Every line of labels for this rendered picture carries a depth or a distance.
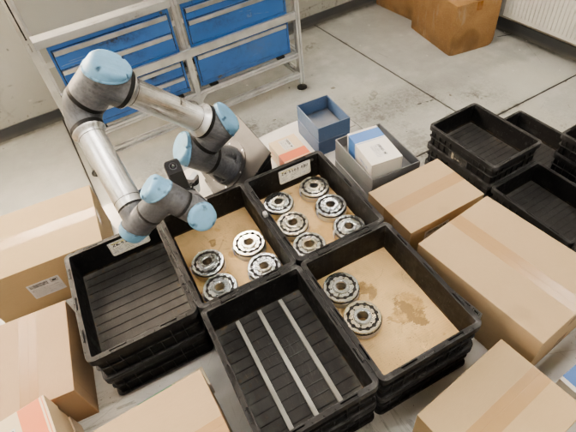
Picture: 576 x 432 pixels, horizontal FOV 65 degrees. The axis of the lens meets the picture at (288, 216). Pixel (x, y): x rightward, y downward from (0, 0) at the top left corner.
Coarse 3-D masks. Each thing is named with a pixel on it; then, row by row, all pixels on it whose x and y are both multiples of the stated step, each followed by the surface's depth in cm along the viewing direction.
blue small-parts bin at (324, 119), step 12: (324, 96) 199; (300, 108) 198; (312, 108) 201; (324, 108) 204; (336, 108) 195; (300, 120) 199; (312, 120) 199; (324, 120) 198; (336, 120) 197; (348, 120) 188; (312, 132) 191; (324, 132) 186; (336, 132) 189
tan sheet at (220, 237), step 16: (240, 208) 159; (224, 224) 155; (240, 224) 154; (176, 240) 152; (192, 240) 151; (208, 240) 150; (224, 240) 150; (192, 256) 146; (224, 256) 145; (240, 272) 140
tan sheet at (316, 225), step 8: (320, 176) 166; (296, 184) 164; (288, 192) 162; (296, 192) 162; (264, 200) 161; (296, 200) 159; (296, 208) 156; (304, 208) 156; (312, 208) 156; (312, 216) 153; (312, 224) 151; (320, 224) 150; (328, 224) 150; (320, 232) 148; (328, 232) 148; (328, 240) 145
